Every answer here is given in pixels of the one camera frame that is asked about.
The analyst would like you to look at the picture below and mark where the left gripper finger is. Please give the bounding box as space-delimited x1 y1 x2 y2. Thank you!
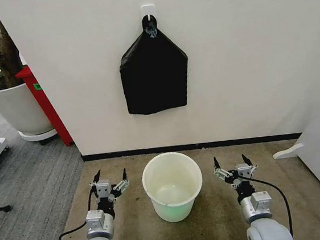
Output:
110 168 131 195
88 169 103 193

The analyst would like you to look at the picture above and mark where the black baseboard strip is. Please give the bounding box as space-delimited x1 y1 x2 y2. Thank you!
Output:
81 131 305 162

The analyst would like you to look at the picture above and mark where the large white planter pot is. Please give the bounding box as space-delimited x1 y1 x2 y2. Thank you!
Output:
0 66 55 139

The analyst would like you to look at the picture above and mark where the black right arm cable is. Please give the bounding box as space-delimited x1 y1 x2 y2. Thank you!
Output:
236 171 293 237

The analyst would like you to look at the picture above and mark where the brown floor mat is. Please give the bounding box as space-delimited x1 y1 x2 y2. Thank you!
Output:
41 136 320 240

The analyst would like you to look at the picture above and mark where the white wheeled planter base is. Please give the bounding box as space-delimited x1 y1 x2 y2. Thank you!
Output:
18 127 60 148

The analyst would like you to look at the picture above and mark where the black garbage bag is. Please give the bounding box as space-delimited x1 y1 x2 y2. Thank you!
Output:
114 11 194 118

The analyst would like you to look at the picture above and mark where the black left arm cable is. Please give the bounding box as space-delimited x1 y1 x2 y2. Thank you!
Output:
54 188 101 240

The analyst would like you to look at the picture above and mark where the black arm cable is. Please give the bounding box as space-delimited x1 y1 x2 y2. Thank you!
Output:
54 188 101 240
236 171 293 237

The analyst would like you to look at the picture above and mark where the white wall hook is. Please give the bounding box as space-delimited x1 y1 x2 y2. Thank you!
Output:
140 2 158 23

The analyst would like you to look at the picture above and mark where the white curved furniture foot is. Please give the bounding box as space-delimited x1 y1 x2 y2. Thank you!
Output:
272 142 306 161

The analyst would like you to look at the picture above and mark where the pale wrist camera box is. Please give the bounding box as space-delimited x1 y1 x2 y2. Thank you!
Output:
95 182 113 198
236 162 254 178

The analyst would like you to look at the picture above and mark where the white plastic trash bin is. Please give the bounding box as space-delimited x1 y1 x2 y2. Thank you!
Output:
139 148 208 226

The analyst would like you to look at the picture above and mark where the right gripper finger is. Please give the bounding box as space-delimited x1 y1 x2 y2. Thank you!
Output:
241 152 260 175
212 154 233 182

